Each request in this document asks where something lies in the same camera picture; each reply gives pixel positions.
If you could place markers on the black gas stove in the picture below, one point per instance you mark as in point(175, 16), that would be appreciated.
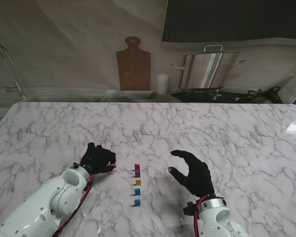
point(202, 95)

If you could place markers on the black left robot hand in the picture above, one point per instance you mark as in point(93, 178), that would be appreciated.
point(97, 160)

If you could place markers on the stack of white plates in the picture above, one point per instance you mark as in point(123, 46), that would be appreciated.
point(134, 94)

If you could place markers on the pink domino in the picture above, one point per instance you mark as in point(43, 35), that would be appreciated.
point(113, 164)

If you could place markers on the white candle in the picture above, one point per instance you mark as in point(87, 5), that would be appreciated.
point(162, 84)

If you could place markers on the red domino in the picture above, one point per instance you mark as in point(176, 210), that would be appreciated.
point(137, 167)

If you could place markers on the black right wrist camera bracket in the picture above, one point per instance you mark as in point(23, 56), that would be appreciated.
point(190, 208)

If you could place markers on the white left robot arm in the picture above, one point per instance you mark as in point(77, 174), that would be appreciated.
point(42, 202)

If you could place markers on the steel stockpot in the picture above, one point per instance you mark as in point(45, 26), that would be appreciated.
point(207, 70)

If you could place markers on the yellow domino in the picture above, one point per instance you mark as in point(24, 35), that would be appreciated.
point(138, 182)

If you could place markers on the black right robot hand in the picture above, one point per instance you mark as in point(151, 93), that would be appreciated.
point(197, 176)

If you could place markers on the purple domino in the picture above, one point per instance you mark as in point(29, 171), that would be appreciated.
point(137, 174)

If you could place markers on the steel sink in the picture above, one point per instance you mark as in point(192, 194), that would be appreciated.
point(64, 95)

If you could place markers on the dark range hood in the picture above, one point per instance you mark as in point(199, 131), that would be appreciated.
point(236, 19)

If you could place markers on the blue domino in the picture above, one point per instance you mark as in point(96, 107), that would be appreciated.
point(137, 203)
point(137, 191)

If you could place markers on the brown wooden cutting board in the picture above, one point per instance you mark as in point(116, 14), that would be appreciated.
point(133, 69)

